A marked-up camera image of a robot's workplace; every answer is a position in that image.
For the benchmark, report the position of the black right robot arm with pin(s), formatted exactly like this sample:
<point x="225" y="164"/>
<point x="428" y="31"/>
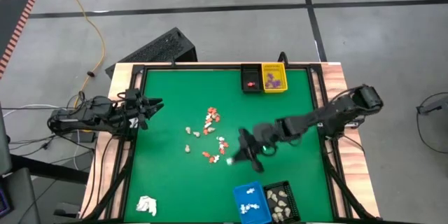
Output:
<point x="332" y="113"/>

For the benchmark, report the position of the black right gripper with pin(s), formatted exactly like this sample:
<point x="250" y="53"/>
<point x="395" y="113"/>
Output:
<point x="253" y="148"/>

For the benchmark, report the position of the blue plastic basket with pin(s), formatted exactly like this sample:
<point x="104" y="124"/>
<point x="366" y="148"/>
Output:
<point x="260" y="197"/>

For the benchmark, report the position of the black floor beam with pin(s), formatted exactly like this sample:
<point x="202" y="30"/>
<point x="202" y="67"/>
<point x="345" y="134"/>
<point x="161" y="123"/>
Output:
<point x="45" y="169"/>

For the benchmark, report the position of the yellow plastic basket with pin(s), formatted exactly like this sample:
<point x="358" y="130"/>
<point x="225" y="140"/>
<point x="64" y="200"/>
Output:
<point x="281" y="70"/>

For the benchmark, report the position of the crumpled white paper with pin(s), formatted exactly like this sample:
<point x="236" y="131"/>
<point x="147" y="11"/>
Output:
<point x="147" y="203"/>

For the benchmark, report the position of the black plastic basket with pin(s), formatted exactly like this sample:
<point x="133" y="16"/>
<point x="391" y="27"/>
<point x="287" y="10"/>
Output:
<point x="292" y="196"/>
<point x="252" y="75"/>

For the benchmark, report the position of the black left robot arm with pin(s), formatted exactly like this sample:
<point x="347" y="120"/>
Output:
<point x="87" y="117"/>

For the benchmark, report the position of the grey monitor panel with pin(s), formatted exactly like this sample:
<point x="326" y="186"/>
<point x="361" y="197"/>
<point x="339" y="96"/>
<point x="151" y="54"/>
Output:
<point x="4" y="147"/>

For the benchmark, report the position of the black curved clamp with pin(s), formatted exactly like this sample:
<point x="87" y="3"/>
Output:
<point x="283" y="57"/>

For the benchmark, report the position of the black orange striped floor mat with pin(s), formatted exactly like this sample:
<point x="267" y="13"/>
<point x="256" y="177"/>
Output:
<point x="10" y="17"/>

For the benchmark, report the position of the silver metal bracket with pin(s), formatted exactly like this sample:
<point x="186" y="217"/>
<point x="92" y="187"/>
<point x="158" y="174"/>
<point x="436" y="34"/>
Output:
<point x="353" y="124"/>

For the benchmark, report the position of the green table mat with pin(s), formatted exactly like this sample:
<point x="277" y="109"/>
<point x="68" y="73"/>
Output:
<point x="175" y="182"/>

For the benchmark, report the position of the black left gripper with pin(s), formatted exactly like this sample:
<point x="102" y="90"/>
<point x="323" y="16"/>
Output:
<point x="133" y="103"/>

